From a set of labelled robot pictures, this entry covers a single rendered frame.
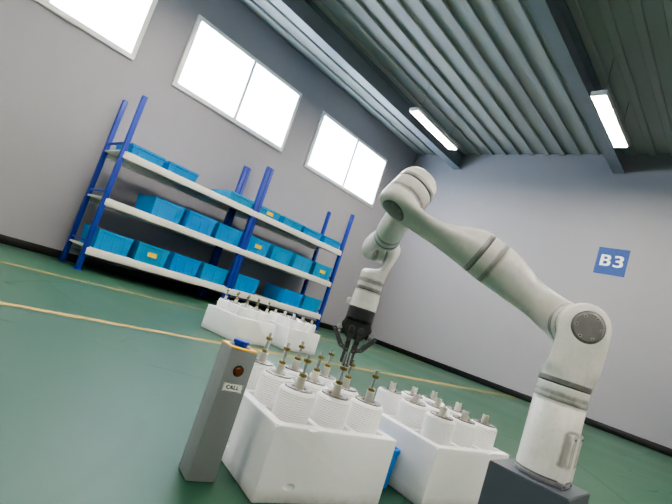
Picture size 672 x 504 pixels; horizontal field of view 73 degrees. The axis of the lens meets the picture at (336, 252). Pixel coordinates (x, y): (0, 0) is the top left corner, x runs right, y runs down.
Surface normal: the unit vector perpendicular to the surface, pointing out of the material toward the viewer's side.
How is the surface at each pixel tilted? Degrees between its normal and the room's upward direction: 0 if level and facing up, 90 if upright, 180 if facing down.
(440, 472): 90
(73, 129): 90
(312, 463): 90
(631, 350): 90
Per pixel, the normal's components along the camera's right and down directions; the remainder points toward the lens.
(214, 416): 0.54, 0.08
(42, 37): 0.70, 0.15
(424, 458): -0.76, -0.32
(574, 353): -0.25, -0.14
